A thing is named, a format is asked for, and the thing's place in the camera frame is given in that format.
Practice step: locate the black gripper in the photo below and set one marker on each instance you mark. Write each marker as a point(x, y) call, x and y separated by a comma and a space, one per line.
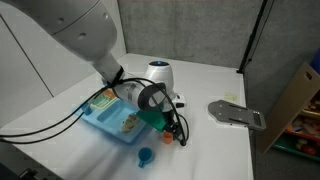
point(169, 119)

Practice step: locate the small orange plastic cup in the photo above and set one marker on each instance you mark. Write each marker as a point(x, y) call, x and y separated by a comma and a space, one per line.
point(168, 138)

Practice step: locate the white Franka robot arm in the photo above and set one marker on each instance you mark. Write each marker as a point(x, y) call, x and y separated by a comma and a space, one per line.
point(76, 30)

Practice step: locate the light blue toy sink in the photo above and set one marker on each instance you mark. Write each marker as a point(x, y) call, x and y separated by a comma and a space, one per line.
point(110, 118)

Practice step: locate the yellow toy dish rack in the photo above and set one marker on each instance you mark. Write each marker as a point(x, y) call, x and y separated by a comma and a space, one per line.
point(102, 100)

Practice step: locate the wooden toy storage shelf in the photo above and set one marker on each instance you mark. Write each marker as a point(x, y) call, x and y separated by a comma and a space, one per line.
point(286, 110)

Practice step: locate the black vertical pole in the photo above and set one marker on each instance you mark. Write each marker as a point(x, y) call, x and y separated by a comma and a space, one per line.
point(251, 36)

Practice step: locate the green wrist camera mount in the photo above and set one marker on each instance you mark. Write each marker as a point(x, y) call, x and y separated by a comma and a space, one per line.
point(153, 119)

